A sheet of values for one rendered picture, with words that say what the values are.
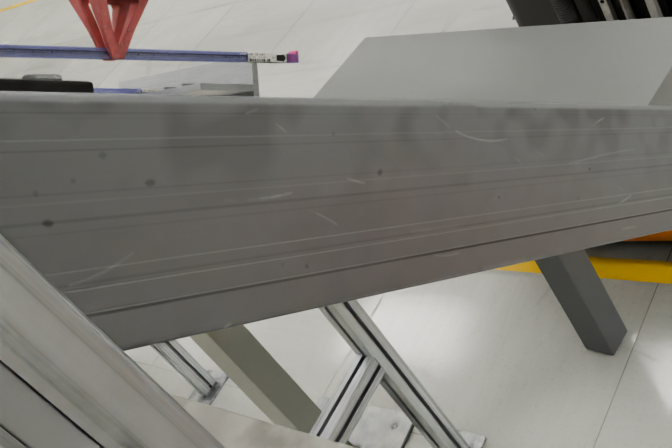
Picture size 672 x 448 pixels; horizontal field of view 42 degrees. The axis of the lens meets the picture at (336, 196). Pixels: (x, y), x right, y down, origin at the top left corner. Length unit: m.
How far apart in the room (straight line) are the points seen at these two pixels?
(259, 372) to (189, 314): 1.27
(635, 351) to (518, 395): 0.22
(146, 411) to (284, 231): 0.09
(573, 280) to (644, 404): 0.23
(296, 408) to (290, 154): 1.33
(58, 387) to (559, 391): 1.45
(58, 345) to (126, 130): 0.07
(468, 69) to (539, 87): 0.15
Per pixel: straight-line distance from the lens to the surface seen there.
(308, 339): 1.98
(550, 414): 1.57
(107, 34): 0.91
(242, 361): 1.46
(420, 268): 0.29
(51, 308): 0.16
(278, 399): 1.53
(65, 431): 0.17
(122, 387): 0.17
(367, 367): 1.34
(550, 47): 1.21
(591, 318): 1.51
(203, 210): 0.23
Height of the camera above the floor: 1.21
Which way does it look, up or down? 31 degrees down
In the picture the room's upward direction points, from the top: 36 degrees counter-clockwise
